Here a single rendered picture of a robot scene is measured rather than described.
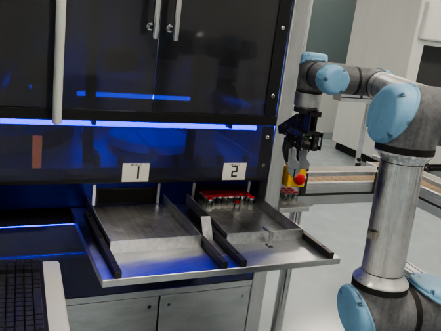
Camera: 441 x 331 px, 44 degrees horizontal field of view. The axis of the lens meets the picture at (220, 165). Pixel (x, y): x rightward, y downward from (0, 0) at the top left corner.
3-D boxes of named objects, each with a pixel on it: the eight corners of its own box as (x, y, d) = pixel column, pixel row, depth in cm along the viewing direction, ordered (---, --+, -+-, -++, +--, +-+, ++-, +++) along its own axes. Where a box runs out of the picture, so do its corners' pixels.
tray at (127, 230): (85, 207, 173) (86, 196, 172) (163, 203, 183) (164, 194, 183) (109, 253, 143) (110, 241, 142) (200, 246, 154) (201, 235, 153)
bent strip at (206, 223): (198, 234, 162) (200, 216, 160) (207, 234, 163) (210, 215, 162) (216, 255, 150) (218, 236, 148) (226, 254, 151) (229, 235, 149)
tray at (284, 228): (185, 203, 187) (186, 193, 186) (252, 200, 198) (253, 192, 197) (226, 244, 157) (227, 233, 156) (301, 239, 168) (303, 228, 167)
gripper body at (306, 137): (298, 153, 151) (304, 110, 148) (282, 145, 159) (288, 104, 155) (321, 153, 154) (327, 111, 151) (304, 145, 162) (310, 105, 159)
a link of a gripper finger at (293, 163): (292, 182, 155) (297, 151, 153) (281, 176, 160) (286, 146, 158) (301, 182, 157) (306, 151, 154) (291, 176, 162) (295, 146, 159)
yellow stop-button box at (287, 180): (277, 180, 198) (279, 162, 196) (293, 180, 201) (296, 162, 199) (287, 188, 191) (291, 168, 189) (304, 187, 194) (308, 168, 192)
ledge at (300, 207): (260, 199, 206) (261, 194, 206) (289, 198, 212) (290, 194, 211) (278, 213, 194) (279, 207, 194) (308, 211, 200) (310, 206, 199)
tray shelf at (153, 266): (69, 213, 171) (69, 207, 170) (263, 205, 200) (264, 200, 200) (102, 287, 129) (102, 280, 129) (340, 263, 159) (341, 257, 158)
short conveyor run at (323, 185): (264, 208, 202) (270, 168, 198) (245, 194, 216) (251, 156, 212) (404, 202, 231) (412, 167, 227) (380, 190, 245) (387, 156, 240)
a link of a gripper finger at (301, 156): (301, 182, 157) (306, 151, 154) (291, 176, 162) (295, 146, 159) (310, 182, 158) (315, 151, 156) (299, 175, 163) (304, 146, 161)
